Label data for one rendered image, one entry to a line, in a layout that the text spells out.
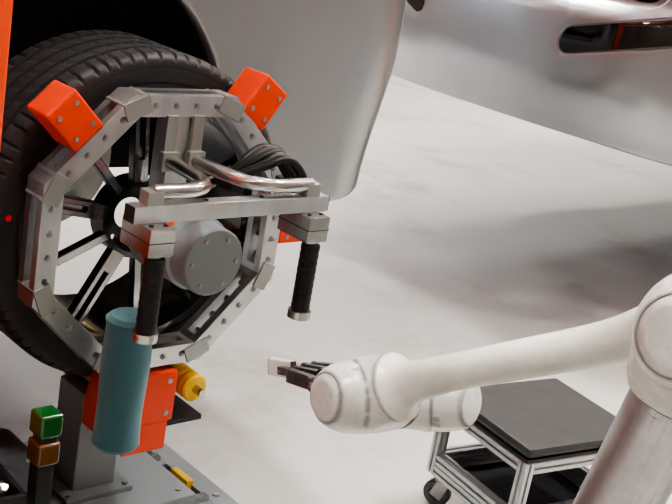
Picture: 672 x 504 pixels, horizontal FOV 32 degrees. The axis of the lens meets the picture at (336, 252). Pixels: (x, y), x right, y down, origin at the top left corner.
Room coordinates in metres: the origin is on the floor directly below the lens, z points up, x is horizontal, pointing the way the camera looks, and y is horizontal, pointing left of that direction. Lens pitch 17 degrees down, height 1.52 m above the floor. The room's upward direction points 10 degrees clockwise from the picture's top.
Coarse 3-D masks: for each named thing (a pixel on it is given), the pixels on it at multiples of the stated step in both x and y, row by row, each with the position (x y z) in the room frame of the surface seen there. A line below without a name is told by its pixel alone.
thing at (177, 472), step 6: (156, 456) 2.45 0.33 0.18; (162, 462) 2.45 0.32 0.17; (168, 468) 2.44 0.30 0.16; (174, 468) 2.41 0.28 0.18; (174, 474) 2.40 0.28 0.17; (180, 474) 2.39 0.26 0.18; (186, 474) 2.39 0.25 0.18; (180, 480) 2.38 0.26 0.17; (186, 480) 2.37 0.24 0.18; (192, 480) 2.37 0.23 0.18; (192, 486) 2.37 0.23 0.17; (198, 492) 2.35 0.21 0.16; (204, 492) 2.33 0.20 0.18; (198, 498) 2.30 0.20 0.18; (204, 498) 2.31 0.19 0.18; (210, 498) 2.33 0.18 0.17
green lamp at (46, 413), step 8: (40, 408) 1.66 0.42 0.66; (48, 408) 1.66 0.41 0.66; (32, 416) 1.65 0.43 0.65; (40, 416) 1.63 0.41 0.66; (48, 416) 1.64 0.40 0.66; (56, 416) 1.64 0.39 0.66; (32, 424) 1.64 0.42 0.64; (40, 424) 1.63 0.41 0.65; (48, 424) 1.63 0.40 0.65; (56, 424) 1.64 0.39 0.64; (40, 432) 1.63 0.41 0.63; (48, 432) 1.63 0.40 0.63; (56, 432) 1.64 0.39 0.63
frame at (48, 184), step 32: (128, 96) 1.99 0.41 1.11; (160, 96) 2.02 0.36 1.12; (192, 96) 2.07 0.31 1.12; (224, 96) 2.12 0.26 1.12; (128, 128) 1.98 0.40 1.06; (224, 128) 2.19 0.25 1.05; (256, 128) 2.18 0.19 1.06; (64, 160) 1.91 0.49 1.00; (96, 160) 1.94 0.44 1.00; (32, 192) 1.90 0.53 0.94; (64, 192) 1.90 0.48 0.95; (256, 192) 2.25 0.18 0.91; (32, 224) 1.91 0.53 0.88; (256, 224) 2.26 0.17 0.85; (32, 256) 1.88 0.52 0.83; (256, 256) 2.23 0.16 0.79; (32, 288) 1.88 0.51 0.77; (224, 288) 2.22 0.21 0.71; (256, 288) 2.22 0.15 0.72; (64, 320) 1.92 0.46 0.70; (192, 320) 2.18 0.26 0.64; (224, 320) 2.18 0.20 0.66; (96, 352) 1.98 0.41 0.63; (160, 352) 2.07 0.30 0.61; (192, 352) 2.12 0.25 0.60
